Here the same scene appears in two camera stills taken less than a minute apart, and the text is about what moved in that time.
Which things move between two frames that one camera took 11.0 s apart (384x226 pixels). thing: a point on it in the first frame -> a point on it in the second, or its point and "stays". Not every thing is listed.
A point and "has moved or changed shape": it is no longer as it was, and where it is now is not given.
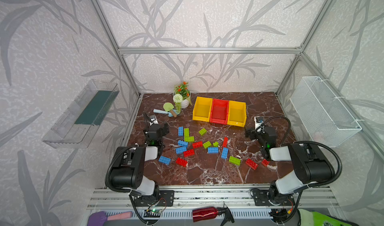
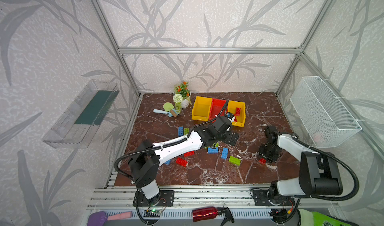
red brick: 180,161 stays
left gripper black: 150,127 -> 231,138
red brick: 225,142 has moved or changed shape
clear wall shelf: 76,127 stays
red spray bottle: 203,213 stays
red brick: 188,153 stays
